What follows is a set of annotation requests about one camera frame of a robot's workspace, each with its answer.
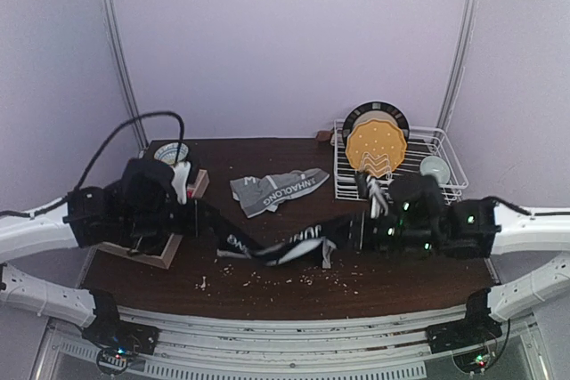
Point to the aluminium rail front frame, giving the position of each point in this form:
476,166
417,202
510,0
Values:
192,347

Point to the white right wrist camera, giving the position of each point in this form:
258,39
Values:
369,188

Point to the aluminium corner post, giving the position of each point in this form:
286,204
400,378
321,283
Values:
111,22
452,91

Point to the blue yellow patterned bowl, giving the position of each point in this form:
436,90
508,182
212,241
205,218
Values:
172,152

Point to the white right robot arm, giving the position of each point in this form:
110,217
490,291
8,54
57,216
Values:
529,231

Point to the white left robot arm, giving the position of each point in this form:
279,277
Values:
29,241

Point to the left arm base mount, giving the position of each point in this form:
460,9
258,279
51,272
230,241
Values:
119,342

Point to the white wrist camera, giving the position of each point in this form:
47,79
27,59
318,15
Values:
179,182
369,188

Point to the yellow scalloped plate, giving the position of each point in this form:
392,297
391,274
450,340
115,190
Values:
376,147

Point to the black underwear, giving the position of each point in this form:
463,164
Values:
319,239

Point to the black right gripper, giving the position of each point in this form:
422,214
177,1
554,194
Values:
362,230

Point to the left aluminium corner post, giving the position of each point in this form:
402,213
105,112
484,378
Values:
111,22

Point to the pale green glass bowl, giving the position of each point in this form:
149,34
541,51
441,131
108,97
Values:
437,167

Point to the black rimmed plate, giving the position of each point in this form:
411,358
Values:
375,110

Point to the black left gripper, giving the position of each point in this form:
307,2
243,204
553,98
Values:
196,218

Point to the wooden compartment organizer box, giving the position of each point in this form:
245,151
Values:
163,255

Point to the right aluminium corner post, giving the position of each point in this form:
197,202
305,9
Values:
452,91

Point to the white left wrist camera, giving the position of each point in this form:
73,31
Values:
179,182

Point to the brown cloth item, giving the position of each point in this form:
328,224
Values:
324,136

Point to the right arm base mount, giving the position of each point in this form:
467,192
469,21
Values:
476,327

